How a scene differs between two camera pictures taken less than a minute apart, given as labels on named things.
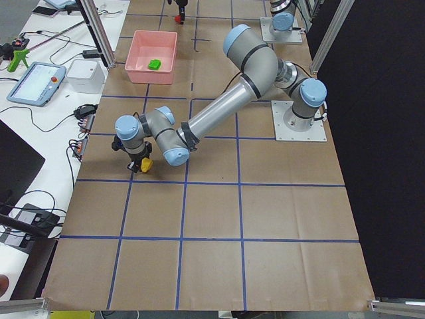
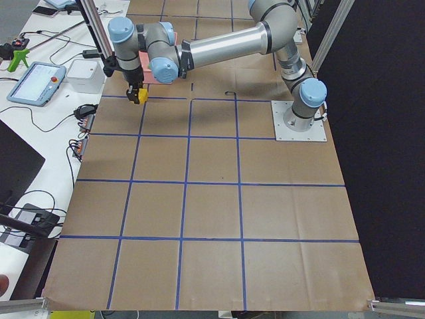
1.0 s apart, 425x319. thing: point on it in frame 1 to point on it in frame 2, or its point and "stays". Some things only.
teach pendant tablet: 38,84 stays
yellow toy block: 146,164 to 143,96
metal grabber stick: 20,54 stays
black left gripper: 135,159 to 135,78
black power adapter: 91,53 stays
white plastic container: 86,76 stays
